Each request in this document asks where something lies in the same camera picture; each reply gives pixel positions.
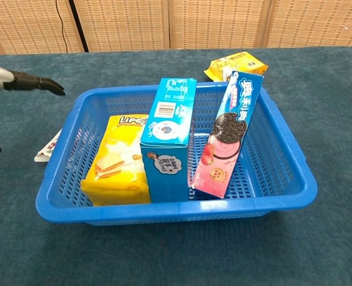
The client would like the yellow cracker packet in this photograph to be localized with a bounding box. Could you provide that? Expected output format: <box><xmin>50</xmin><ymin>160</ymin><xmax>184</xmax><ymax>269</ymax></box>
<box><xmin>203</xmin><ymin>51</ymin><xmax>269</xmax><ymax>83</ymax></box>

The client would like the light blue carton box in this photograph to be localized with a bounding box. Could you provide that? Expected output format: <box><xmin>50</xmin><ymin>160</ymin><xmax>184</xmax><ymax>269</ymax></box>
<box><xmin>139</xmin><ymin>77</ymin><xmax>197</xmax><ymax>204</ymax></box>

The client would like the blue pink Oreo box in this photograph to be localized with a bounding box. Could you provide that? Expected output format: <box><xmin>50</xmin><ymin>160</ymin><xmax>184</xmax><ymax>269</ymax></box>
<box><xmin>189</xmin><ymin>70</ymin><xmax>265</xmax><ymax>200</ymax></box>

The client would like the thin black hanging cable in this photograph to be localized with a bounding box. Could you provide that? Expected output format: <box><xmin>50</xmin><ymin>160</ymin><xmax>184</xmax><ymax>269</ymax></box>
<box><xmin>55</xmin><ymin>0</ymin><xmax>69</xmax><ymax>54</ymax></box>

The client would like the white burger print snack packet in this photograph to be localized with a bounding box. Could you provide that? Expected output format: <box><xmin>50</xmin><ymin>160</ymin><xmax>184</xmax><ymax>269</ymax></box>
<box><xmin>34</xmin><ymin>129</ymin><xmax>63</xmax><ymax>163</ymax></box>

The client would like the teal table carpet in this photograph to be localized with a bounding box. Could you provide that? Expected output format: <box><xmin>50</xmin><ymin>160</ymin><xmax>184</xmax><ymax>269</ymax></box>
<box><xmin>0</xmin><ymin>46</ymin><xmax>352</xmax><ymax>286</ymax></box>

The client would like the blue plastic mesh basket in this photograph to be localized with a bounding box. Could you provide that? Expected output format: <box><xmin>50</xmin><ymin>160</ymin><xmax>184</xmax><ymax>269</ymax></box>
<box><xmin>35</xmin><ymin>82</ymin><xmax>319</xmax><ymax>226</ymax></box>

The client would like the large yellow Lipo snack bag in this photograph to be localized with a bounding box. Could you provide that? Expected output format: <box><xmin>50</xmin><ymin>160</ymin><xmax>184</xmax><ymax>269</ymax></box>
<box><xmin>81</xmin><ymin>114</ymin><xmax>152</xmax><ymax>207</ymax></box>

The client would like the bamboo folding screen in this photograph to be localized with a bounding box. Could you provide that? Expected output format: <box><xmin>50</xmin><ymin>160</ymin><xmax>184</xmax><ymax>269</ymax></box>
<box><xmin>0</xmin><ymin>0</ymin><xmax>352</xmax><ymax>55</ymax></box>

